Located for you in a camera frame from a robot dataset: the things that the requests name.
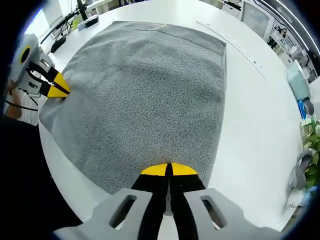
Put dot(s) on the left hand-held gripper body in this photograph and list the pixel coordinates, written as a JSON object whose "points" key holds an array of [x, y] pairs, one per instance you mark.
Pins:
{"points": [[25, 55]]}

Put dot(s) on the thin white strip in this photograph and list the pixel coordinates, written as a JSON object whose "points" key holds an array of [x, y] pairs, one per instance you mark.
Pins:
{"points": [[232, 45]]}

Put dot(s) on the black tape roll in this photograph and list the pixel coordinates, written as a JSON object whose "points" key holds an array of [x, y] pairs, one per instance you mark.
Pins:
{"points": [[92, 20]]}

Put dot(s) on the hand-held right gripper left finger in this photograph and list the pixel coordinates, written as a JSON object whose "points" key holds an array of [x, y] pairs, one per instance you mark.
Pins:
{"points": [[140, 207]]}

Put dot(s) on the green white packet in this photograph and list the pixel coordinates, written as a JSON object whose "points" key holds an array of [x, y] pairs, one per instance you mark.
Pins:
{"points": [[306, 126]]}

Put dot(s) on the green potted plant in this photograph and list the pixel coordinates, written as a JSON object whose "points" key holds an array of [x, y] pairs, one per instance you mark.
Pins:
{"points": [[313, 155]]}

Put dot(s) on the person's left hand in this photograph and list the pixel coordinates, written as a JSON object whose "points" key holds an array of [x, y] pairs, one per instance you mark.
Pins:
{"points": [[15, 100]]}

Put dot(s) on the person's black clothing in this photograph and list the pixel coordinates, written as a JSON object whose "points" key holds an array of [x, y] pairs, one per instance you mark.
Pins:
{"points": [[22, 180]]}

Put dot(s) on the grey towel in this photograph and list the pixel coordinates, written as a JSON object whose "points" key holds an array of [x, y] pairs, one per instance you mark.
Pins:
{"points": [[140, 100]]}

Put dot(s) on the black rounded case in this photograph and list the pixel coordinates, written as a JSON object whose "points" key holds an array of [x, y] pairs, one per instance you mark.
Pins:
{"points": [[58, 45]]}

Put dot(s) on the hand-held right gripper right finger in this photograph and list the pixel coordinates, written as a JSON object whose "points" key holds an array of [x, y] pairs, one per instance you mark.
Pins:
{"points": [[195, 207]]}

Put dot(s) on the light blue storage box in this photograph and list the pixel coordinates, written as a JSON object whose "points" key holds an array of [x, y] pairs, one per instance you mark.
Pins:
{"points": [[298, 81]]}

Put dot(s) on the grey plant pot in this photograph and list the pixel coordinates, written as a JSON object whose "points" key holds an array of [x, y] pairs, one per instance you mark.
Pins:
{"points": [[300, 172]]}

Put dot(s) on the black floor stand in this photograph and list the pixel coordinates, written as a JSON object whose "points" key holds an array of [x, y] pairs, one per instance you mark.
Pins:
{"points": [[81, 8]]}

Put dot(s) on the white table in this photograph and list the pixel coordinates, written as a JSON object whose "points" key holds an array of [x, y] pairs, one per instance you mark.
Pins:
{"points": [[250, 125]]}

